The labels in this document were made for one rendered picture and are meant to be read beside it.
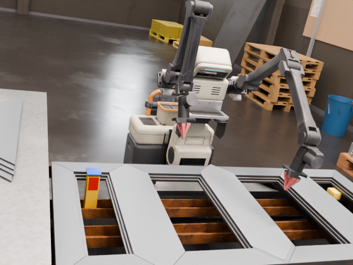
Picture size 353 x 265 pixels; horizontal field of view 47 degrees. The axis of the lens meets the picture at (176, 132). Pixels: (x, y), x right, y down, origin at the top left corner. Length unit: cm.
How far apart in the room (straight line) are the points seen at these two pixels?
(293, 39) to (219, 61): 595
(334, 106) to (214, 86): 405
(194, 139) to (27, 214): 140
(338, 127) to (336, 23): 188
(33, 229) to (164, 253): 48
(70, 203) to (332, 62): 611
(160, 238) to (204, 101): 103
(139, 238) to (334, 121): 505
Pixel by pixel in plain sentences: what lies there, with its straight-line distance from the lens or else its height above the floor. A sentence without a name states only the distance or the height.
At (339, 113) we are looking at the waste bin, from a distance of 621.
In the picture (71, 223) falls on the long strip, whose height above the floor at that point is 85.
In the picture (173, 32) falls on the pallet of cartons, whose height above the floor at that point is 28.
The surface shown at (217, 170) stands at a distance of 206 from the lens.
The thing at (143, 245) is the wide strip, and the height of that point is 85.
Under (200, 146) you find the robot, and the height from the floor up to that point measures 80.
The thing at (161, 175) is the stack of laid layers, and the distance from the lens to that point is 191.
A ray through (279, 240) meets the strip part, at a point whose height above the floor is 85.
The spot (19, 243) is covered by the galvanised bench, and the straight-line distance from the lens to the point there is 108.
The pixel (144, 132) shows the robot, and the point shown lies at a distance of 255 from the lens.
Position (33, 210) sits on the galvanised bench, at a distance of 120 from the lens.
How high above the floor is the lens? 170
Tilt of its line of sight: 20 degrees down
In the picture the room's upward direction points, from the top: 11 degrees clockwise
